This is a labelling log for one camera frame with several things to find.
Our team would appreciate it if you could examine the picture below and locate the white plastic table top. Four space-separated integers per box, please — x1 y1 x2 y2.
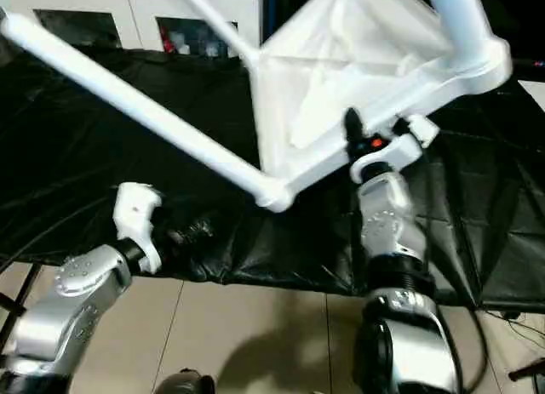
250 0 513 214

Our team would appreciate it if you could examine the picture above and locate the white plastic table leg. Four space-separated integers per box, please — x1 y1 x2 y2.
177 0 261 74
0 15 273 208
424 0 496 70

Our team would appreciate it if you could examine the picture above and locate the black glossy mat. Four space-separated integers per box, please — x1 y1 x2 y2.
0 44 545 314

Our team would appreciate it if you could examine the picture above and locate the dark robot torso part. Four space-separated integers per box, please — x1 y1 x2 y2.
158 368 216 394

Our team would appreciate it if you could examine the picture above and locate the white flat panel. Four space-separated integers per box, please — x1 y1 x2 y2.
517 79 545 112

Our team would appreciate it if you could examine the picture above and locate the white cabinet with glass doors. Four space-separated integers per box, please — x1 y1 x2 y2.
3 0 261 57

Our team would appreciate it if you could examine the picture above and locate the black stand bar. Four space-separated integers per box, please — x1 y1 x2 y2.
508 357 545 380

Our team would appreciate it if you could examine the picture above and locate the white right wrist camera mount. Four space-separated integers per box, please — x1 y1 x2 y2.
349 115 440 183

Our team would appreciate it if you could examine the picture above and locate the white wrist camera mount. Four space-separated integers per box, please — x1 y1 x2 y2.
112 182 166 274
349 115 440 183

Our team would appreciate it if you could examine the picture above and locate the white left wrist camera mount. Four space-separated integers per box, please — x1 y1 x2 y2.
112 182 166 274

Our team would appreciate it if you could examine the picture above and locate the black folding table frame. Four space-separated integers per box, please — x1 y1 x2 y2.
0 261 42 340

